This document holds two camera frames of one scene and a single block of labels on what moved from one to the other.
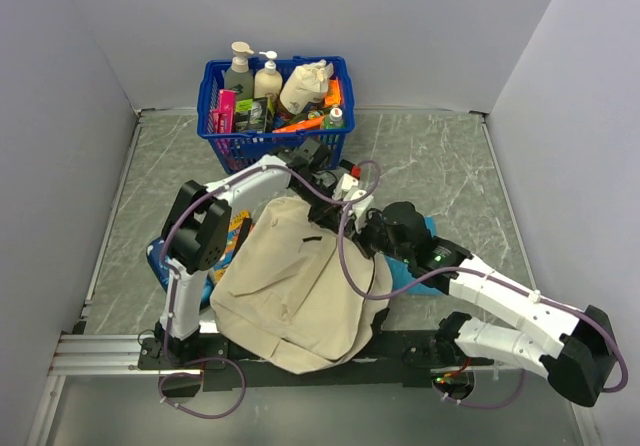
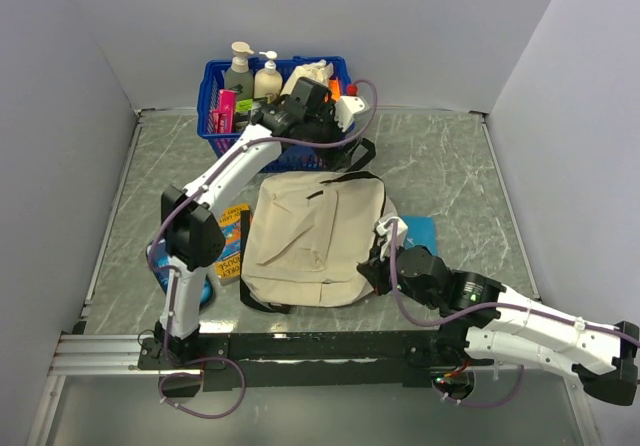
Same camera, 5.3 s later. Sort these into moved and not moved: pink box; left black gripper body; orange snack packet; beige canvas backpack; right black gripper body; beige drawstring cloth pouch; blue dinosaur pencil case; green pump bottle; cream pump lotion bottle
Moved: right black gripper body; beige canvas backpack; left black gripper body
Not moved: beige drawstring cloth pouch; orange snack packet; blue dinosaur pencil case; cream pump lotion bottle; pink box; green pump bottle
